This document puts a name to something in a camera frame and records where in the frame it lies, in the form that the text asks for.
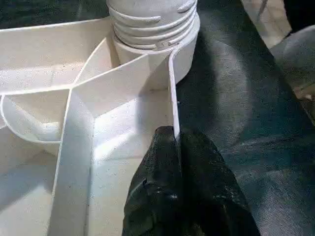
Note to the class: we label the black table mat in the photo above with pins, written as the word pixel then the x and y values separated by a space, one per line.
pixel 233 110

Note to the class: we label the white plastic table leg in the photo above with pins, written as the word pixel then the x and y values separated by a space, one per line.
pixel 147 14

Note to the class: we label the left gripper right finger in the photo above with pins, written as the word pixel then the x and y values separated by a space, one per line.
pixel 211 196

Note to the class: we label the white plastic table top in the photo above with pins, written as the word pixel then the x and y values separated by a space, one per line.
pixel 37 61

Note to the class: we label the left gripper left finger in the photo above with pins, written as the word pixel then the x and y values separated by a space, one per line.
pixel 157 191

